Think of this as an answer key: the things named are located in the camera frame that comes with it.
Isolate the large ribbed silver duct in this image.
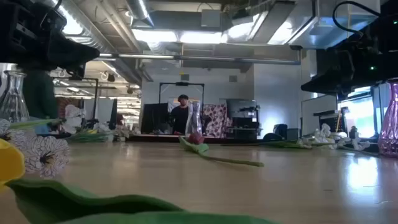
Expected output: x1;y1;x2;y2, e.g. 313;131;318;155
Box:
40;0;144;85

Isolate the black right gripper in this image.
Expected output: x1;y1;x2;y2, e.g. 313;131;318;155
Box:
300;6;398;98

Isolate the pink patterned board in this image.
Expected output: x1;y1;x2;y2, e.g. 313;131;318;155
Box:
202;104;228;138

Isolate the white board panel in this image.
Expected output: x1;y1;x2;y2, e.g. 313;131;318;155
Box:
300;95;338;138

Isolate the white daisy spray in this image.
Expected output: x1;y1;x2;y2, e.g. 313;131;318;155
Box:
0;118;72;179

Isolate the black office chair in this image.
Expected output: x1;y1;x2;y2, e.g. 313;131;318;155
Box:
262;123;289;141

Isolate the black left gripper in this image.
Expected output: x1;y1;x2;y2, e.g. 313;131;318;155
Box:
0;0;101;72

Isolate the clear tall glass vase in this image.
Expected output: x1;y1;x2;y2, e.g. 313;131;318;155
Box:
185;100;203;137

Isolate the grey horizontal pipe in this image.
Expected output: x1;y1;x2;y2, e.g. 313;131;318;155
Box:
93;53;302;65

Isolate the black flat panel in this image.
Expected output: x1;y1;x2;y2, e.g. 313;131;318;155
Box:
141;103;170;134

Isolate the small white blossom bunch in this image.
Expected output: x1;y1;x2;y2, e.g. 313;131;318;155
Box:
220;123;379;157
63;122;140;144

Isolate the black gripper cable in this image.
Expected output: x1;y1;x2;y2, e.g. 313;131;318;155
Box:
331;0;382;35

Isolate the purple glass vase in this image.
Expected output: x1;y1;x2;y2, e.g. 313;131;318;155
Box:
377;79;398;158

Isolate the bright ceiling light panel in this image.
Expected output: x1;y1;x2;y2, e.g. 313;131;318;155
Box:
132;29;226;45

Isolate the large white flower green stem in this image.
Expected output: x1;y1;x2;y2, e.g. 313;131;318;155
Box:
8;105;84;135

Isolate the black desk equipment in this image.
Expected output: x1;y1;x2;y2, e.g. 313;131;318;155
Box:
313;107;349;138

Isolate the red tulip green leaf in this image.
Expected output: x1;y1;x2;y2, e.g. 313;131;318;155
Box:
178;132;265;168

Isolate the silver round duct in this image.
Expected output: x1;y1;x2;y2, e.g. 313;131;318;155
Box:
124;0;155;28

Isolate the clear glass flask vase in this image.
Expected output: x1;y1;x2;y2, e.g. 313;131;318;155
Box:
0;70;31;124

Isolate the black shelf cabinet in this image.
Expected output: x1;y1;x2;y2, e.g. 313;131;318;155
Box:
226;98;261;140

